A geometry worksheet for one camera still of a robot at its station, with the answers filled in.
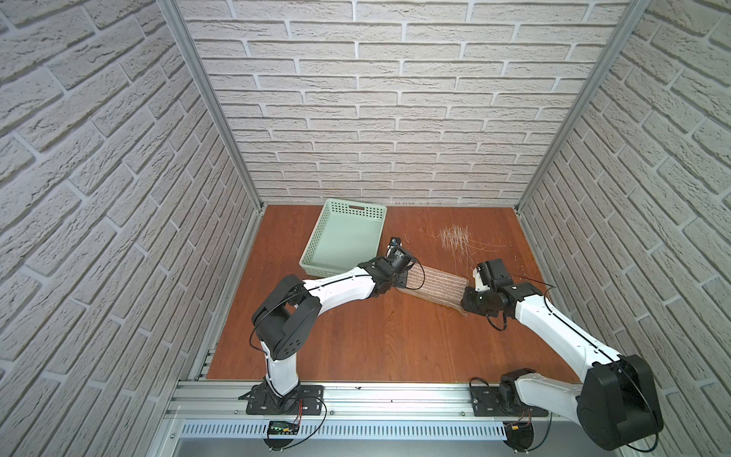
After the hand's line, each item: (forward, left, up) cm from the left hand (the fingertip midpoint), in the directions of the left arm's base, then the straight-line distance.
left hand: (397, 263), depth 91 cm
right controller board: (-46, -29, -8) cm, 55 cm away
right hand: (-13, -19, -2) cm, 23 cm away
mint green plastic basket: (+20, +18, -10) cm, 29 cm away
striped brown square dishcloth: (-5, -14, -8) cm, 17 cm away
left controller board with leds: (-43, +32, -12) cm, 55 cm away
